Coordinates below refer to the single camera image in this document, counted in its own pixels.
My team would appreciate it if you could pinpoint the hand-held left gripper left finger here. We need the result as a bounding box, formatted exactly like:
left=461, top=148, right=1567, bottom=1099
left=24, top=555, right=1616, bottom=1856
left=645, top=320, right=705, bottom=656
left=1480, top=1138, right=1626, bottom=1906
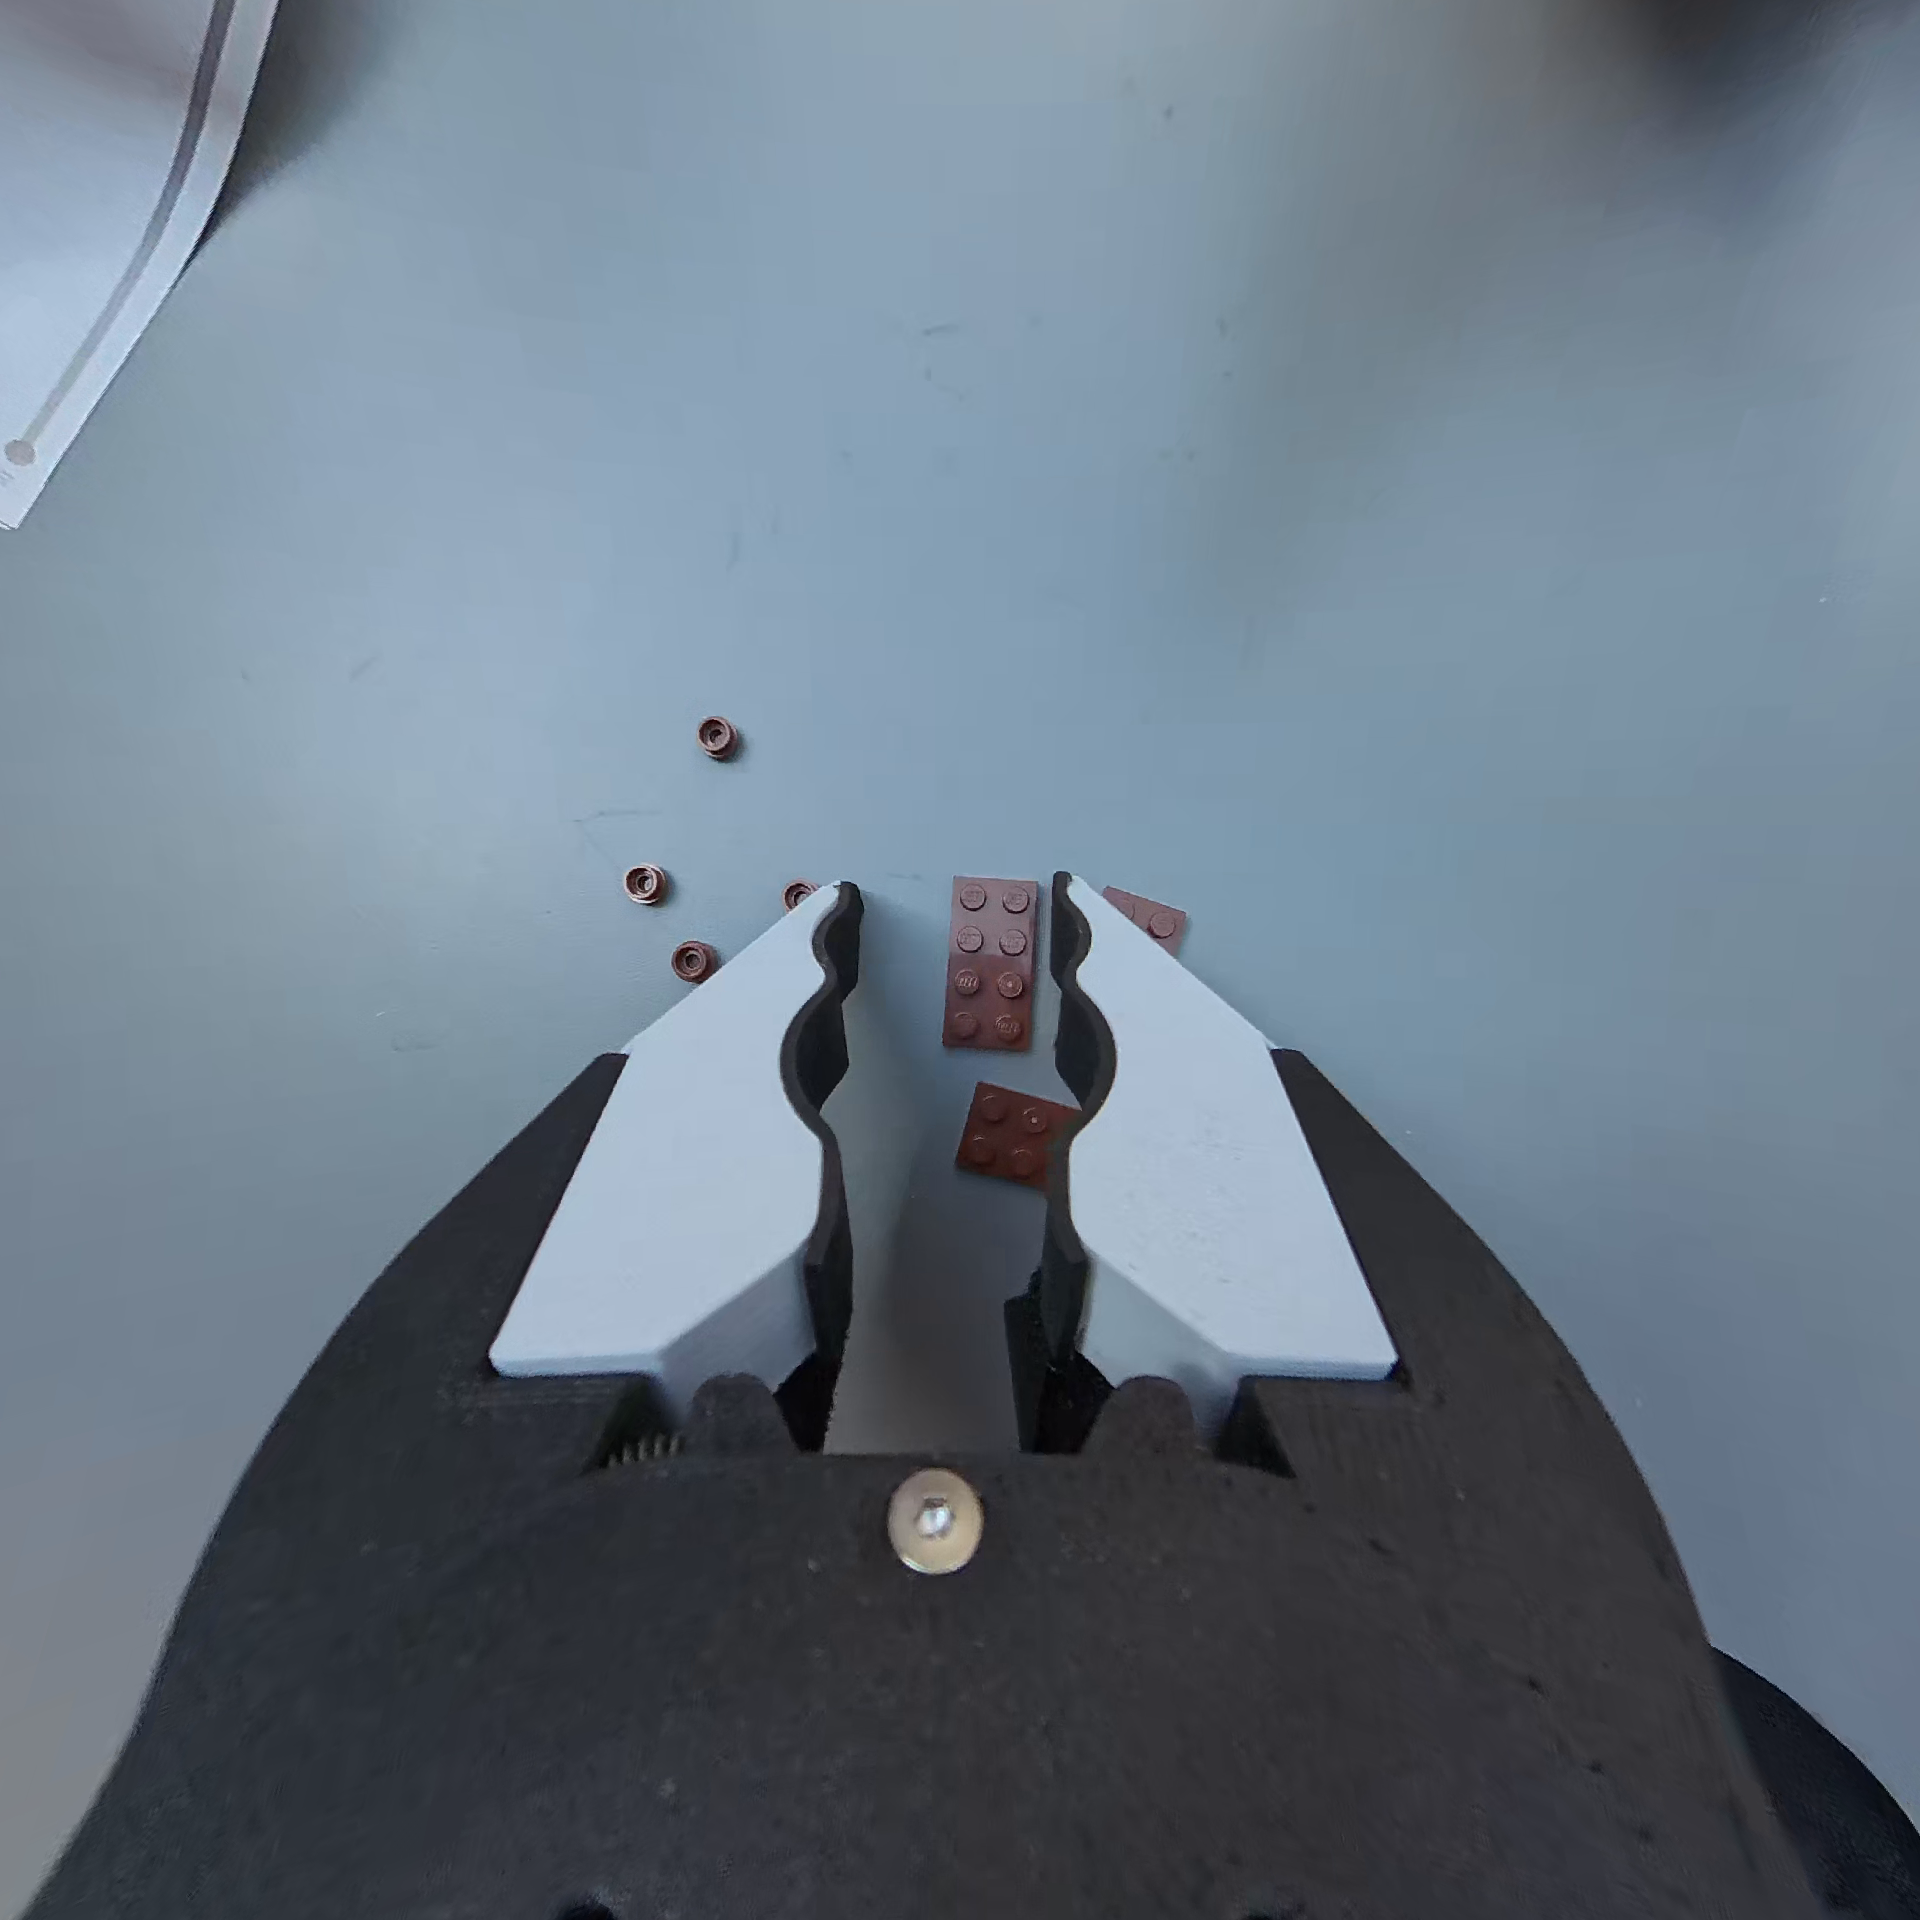
left=490, top=879, right=869, bottom=1399

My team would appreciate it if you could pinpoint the brown two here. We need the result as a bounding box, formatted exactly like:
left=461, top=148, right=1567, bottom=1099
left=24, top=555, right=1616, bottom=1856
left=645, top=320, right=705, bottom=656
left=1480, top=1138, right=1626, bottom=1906
left=940, top=874, right=1041, bottom=1053
left=956, top=1078, right=1084, bottom=1191

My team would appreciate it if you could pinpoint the brick instruction booklet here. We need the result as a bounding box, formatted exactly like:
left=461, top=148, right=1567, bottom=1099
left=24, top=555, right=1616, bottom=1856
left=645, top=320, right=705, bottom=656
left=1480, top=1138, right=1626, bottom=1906
left=0, top=0, right=285, bottom=531

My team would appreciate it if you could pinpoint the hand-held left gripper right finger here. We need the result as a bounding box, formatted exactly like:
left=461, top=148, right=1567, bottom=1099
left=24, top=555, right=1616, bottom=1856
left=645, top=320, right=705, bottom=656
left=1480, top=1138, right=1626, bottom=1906
left=1041, top=868, right=1401, bottom=1391

